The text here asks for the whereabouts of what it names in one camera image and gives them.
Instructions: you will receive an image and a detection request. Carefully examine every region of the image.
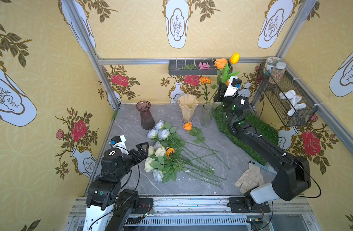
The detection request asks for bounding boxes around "green artificial grass mat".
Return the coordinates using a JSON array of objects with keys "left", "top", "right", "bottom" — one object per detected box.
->
[{"left": 213, "top": 106, "right": 279, "bottom": 165}]

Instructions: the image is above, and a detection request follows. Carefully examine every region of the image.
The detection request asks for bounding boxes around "cream rose upper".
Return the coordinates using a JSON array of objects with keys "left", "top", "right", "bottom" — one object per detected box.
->
[{"left": 155, "top": 146, "right": 166, "bottom": 157}]

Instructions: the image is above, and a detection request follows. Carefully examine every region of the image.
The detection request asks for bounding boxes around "small orange marigold stem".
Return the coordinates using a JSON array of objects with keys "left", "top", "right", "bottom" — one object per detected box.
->
[{"left": 162, "top": 148, "right": 226, "bottom": 187}]

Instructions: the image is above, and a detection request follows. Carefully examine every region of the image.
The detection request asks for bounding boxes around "orange marigold flower stem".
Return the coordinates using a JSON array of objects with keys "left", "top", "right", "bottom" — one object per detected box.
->
[{"left": 200, "top": 77, "right": 212, "bottom": 118}]

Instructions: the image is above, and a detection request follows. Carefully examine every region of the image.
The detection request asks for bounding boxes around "jar with white lid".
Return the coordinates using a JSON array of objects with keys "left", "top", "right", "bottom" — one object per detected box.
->
[{"left": 269, "top": 62, "right": 286, "bottom": 84}]

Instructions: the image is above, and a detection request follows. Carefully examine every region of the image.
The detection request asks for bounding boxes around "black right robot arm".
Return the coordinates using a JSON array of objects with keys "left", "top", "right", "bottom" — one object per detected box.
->
[{"left": 214, "top": 83, "right": 312, "bottom": 212}]

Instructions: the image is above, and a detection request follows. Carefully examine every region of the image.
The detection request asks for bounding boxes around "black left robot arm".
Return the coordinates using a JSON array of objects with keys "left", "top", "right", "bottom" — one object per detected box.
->
[{"left": 83, "top": 142, "right": 153, "bottom": 231}]

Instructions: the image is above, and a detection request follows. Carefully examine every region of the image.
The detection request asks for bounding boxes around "black wire wall basket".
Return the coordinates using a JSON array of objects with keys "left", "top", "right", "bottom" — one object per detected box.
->
[{"left": 258, "top": 64, "right": 318, "bottom": 127}]

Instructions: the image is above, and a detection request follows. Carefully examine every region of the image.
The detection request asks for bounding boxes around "white rose top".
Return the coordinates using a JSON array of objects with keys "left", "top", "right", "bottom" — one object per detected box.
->
[{"left": 154, "top": 120, "right": 165, "bottom": 130}]

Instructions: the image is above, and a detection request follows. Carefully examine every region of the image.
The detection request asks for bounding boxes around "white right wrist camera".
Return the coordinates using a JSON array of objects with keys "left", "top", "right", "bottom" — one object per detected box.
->
[{"left": 224, "top": 76, "right": 242, "bottom": 97}]

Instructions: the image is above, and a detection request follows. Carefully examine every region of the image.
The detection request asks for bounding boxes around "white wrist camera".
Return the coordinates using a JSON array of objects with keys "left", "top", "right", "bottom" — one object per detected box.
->
[
  {"left": 110, "top": 135, "right": 126, "bottom": 149},
  {"left": 224, "top": 76, "right": 242, "bottom": 97}
]

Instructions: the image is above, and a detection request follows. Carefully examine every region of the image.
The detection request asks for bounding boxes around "orange rose stem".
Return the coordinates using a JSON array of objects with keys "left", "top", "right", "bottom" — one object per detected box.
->
[
  {"left": 212, "top": 58, "right": 229, "bottom": 101},
  {"left": 214, "top": 81, "right": 234, "bottom": 110},
  {"left": 183, "top": 122, "right": 229, "bottom": 169}
]

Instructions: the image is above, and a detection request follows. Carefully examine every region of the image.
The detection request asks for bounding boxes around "pink flower in planter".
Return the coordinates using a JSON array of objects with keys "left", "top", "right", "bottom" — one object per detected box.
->
[{"left": 198, "top": 62, "right": 210, "bottom": 70}]

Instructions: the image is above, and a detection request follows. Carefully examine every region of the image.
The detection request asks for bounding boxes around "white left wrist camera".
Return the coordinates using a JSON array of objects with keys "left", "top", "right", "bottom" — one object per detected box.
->
[{"left": 110, "top": 135, "right": 126, "bottom": 149}]

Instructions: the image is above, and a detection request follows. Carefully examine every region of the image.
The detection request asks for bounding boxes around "cream ruffled vase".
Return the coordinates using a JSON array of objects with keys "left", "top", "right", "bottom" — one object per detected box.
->
[{"left": 178, "top": 94, "right": 199, "bottom": 123}]

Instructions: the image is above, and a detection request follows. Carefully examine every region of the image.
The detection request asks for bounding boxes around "beige work glove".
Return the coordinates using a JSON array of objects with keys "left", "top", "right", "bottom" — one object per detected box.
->
[{"left": 235, "top": 163, "right": 264, "bottom": 194}]

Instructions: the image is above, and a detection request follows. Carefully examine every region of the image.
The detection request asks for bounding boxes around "white cloth figure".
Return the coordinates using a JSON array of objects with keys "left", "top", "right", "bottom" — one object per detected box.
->
[{"left": 279, "top": 90, "right": 307, "bottom": 116}]

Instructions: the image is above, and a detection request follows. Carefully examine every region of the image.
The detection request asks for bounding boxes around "clear glass vase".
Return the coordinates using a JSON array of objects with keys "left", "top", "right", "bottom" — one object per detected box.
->
[{"left": 201, "top": 102, "right": 215, "bottom": 128}]

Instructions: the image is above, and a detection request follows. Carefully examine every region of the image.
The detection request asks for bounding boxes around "glass jar with floral lid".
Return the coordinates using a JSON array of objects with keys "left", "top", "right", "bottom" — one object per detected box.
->
[{"left": 264, "top": 56, "right": 282, "bottom": 76}]

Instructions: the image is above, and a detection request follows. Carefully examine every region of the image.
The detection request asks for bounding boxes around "dark purple glass vase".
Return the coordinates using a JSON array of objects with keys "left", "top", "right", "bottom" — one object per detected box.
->
[{"left": 136, "top": 101, "right": 155, "bottom": 130}]

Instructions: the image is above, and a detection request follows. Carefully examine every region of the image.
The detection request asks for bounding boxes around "teal brush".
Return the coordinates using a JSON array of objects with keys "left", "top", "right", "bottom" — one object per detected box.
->
[{"left": 249, "top": 161, "right": 277, "bottom": 174}]

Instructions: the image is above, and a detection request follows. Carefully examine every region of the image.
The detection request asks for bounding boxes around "grey wall planter shelf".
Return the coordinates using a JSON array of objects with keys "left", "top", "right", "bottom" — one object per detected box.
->
[{"left": 168, "top": 58, "right": 218, "bottom": 76}]

